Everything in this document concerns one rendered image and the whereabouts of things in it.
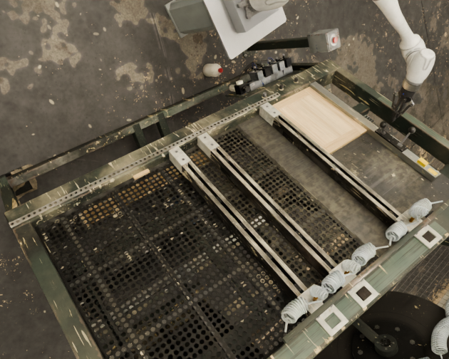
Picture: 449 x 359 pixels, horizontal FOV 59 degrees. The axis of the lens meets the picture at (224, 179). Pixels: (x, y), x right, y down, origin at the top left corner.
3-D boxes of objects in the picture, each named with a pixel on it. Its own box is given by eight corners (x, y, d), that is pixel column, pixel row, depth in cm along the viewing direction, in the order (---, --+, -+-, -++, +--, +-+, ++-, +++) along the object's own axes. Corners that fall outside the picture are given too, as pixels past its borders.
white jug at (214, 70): (210, 62, 313) (224, 61, 297) (214, 74, 317) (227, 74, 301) (200, 65, 309) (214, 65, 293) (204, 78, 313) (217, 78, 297)
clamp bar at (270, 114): (268, 109, 243) (274, 77, 224) (432, 248, 187) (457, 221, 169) (256, 115, 239) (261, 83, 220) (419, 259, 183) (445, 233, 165)
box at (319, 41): (318, 30, 268) (338, 28, 253) (321, 47, 273) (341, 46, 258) (306, 35, 263) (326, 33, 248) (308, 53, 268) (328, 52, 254)
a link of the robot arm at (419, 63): (427, 85, 198) (422, 70, 206) (442, 59, 186) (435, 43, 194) (405, 83, 198) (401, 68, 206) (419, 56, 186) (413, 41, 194)
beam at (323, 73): (325, 71, 281) (328, 58, 272) (337, 80, 275) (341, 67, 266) (11, 224, 191) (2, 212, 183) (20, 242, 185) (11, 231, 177)
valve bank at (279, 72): (276, 50, 275) (299, 49, 255) (280, 70, 281) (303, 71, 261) (218, 75, 254) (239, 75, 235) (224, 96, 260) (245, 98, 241)
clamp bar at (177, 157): (182, 153, 217) (179, 121, 198) (341, 329, 161) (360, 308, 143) (166, 161, 213) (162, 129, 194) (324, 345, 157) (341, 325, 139)
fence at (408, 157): (313, 85, 260) (315, 81, 257) (437, 178, 215) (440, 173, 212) (308, 88, 258) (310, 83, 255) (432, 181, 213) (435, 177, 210)
